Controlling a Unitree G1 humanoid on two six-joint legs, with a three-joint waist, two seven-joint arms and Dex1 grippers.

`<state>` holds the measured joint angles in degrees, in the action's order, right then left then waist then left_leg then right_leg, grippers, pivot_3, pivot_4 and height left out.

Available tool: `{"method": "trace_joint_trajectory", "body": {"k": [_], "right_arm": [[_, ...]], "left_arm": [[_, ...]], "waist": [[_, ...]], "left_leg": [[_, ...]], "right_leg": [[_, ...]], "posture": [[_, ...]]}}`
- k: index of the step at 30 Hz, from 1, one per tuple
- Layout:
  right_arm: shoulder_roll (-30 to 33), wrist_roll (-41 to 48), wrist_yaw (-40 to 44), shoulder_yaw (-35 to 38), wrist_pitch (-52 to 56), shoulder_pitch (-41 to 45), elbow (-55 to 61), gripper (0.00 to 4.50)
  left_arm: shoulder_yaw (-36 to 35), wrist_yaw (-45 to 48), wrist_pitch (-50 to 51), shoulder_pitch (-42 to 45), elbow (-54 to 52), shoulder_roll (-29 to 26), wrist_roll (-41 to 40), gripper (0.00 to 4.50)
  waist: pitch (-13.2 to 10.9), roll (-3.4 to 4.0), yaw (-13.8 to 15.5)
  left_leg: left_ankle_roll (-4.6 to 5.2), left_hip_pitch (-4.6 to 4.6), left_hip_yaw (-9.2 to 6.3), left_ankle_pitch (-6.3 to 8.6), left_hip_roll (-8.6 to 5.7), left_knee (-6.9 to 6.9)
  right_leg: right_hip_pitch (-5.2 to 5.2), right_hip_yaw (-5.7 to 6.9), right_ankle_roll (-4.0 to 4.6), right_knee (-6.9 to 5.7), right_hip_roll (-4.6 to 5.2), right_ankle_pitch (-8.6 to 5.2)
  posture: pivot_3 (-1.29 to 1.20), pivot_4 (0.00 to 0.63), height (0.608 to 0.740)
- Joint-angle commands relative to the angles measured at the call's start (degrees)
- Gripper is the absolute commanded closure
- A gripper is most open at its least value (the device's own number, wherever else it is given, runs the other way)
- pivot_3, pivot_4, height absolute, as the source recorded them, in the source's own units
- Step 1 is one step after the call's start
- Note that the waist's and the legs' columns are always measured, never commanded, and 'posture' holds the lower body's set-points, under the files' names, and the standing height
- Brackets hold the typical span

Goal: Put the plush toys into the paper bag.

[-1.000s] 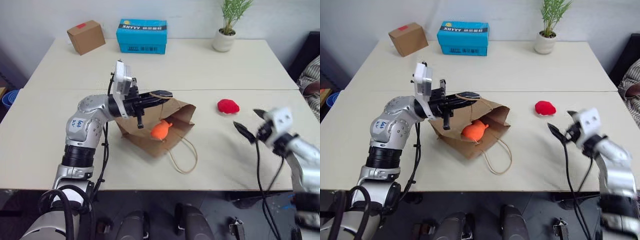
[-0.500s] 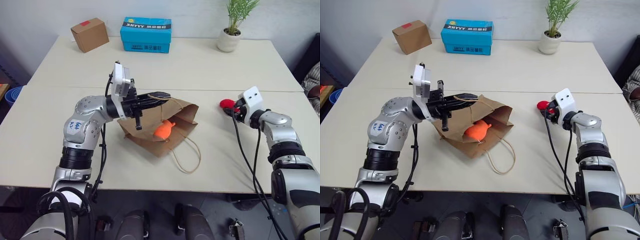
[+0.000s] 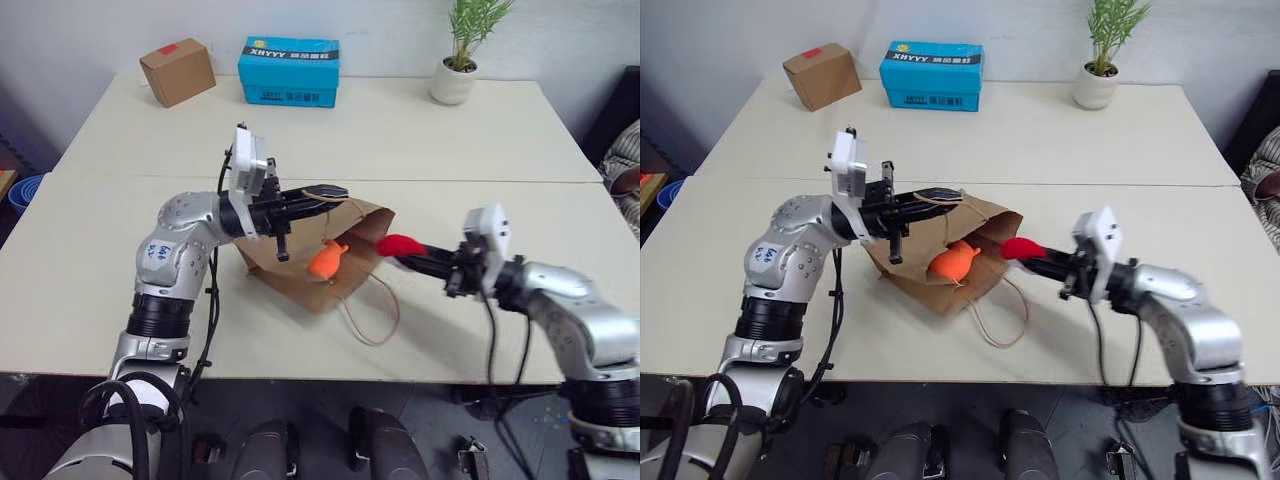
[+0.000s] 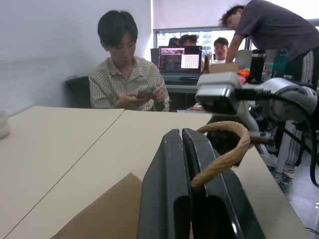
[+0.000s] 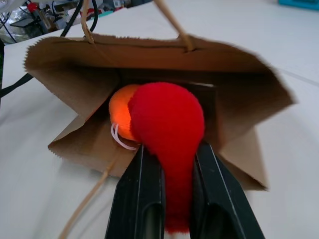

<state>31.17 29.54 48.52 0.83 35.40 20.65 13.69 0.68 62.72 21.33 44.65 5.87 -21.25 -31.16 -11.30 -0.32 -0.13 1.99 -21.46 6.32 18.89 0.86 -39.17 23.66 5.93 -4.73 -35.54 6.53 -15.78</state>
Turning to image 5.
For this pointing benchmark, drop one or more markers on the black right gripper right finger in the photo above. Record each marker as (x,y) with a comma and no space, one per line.
(221,199)

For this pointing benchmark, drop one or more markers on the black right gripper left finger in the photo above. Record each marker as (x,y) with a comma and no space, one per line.
(135,196)

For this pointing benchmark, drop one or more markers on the red plush toy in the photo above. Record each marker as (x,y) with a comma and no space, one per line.
(167,119)

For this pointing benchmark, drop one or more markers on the orange plush toy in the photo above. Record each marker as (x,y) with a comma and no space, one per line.
(120,112)

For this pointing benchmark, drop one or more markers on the brown paper bag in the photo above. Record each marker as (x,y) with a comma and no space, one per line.
(82,82)

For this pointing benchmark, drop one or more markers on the teal box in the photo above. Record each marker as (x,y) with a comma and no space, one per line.
(297,2)

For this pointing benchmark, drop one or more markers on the red knob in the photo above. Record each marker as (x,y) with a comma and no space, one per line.
(32,6)

